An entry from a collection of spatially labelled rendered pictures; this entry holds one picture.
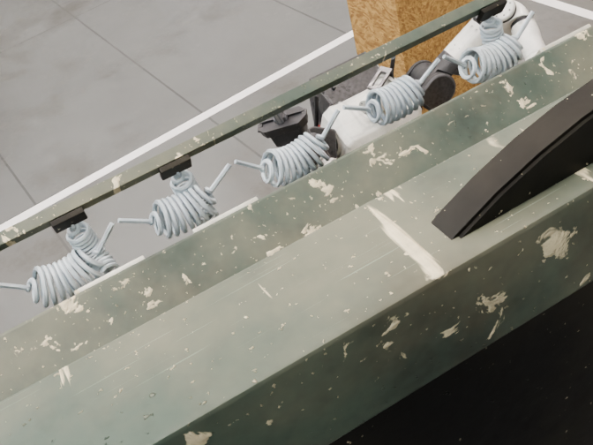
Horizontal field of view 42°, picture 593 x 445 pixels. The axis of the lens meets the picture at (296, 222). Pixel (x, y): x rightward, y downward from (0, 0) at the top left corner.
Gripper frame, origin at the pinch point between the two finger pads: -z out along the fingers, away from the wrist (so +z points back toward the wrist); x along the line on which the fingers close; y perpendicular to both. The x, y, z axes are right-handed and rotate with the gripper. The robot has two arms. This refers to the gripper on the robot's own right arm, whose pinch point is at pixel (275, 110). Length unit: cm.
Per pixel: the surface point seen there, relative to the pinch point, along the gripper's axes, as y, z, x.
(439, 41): -183, 155, 16
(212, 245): 70, -45, 14
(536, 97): 46, -30, 57
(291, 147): 46, -34, 20
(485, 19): 23, -27, 52
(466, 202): 95, -74, 52
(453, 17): 26, -32, 48
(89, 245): 63, -43, -8
